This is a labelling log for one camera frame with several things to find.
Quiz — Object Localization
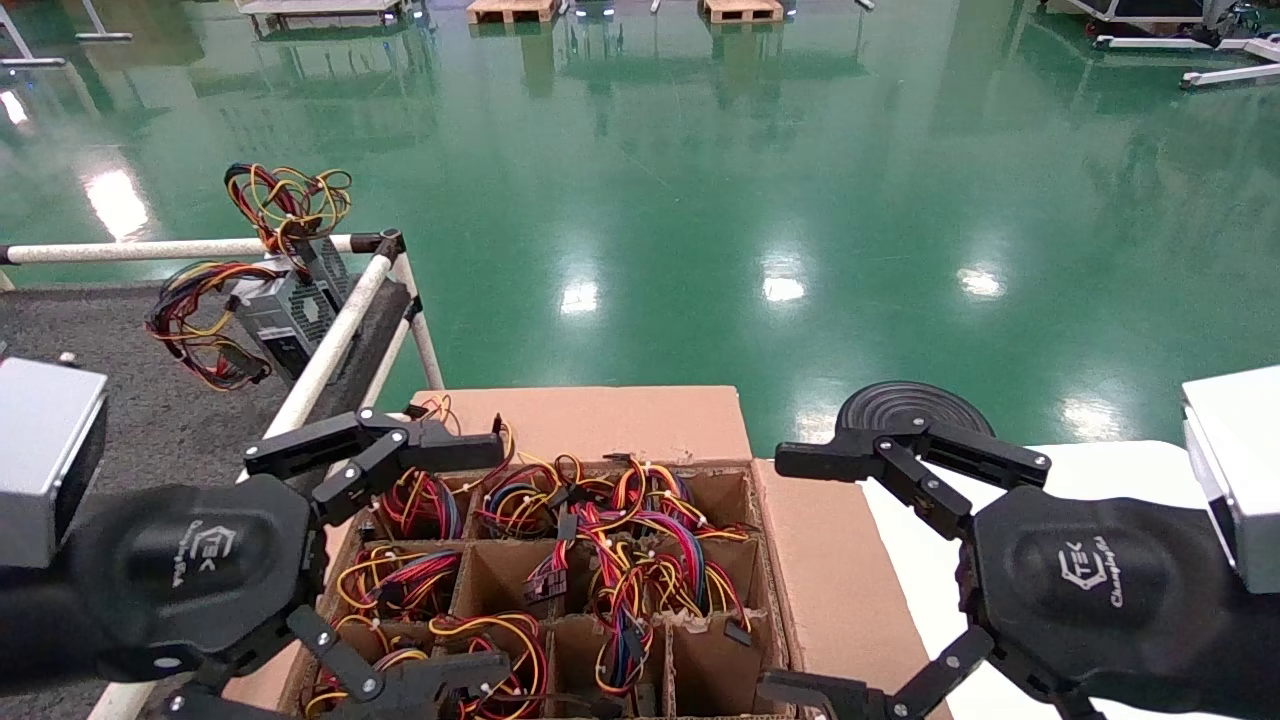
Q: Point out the grey felt mat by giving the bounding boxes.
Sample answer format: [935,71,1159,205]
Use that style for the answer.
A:
[0,283,396,720]

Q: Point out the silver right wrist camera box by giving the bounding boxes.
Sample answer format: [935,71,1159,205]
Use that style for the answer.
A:
[1182,365,1280,596]

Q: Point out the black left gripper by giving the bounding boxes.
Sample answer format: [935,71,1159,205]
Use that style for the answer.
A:
[0,405,513,720]

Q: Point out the black round ribbed disc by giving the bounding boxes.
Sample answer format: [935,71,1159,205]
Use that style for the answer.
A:
[835,380,996,453]

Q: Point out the grey metal platform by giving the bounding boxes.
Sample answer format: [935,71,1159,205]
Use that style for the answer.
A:
[237,0,411,26]

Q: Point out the wooden pallet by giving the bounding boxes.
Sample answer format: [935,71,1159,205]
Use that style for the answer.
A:
[700,0,786,25]
[467,0,558,25]

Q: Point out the white metal stand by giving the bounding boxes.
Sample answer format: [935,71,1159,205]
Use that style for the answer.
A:
[80,0,133,43]
[0,0,67,69]

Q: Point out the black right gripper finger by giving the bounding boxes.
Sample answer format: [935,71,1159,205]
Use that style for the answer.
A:
[775,405,1053,541]
[757,625,1001,720]

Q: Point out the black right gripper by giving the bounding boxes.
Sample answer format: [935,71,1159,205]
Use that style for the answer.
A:
[960,485,1280,720]

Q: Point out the white wheeled equipment frame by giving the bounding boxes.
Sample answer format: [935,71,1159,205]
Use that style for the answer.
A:
[1095,35,1280,91]

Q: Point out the dark equipment case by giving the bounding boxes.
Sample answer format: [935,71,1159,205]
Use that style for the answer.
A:
[1040,0,1251,36]

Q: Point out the black foam rail pad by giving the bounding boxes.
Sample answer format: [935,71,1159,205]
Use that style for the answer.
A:
[290,280,418,441]

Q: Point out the cardboard box with dividers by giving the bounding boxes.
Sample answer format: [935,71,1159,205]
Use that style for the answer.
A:
[225,385,951,720]

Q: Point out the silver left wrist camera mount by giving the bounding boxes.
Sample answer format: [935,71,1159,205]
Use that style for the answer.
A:
[0,357,109,569]

